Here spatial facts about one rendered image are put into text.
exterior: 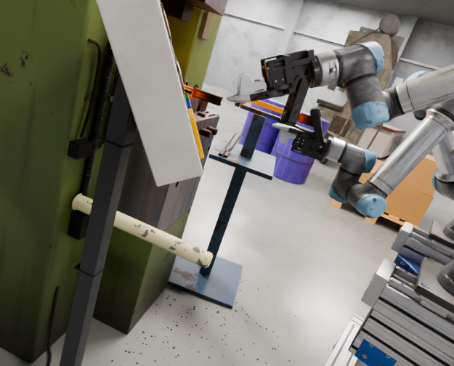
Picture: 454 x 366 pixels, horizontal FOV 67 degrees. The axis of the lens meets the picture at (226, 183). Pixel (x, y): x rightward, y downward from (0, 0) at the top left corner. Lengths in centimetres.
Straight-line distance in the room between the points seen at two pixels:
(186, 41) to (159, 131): 102
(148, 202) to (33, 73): 53
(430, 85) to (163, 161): 65
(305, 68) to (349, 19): 1147
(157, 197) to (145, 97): 72
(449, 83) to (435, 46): 1071
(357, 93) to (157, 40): 48
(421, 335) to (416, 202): 315
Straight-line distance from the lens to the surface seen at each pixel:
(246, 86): 79
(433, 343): 101
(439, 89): 94
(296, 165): 420
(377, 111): 83
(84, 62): 95
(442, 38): 1168
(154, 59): 52
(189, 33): 153
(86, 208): 108
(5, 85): 110
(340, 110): 790
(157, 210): 123
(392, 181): 111
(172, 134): 54
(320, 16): 1262
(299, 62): 82
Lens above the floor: 114
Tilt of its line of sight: 19 degrees down
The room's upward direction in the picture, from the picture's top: 19 degrees clockwise
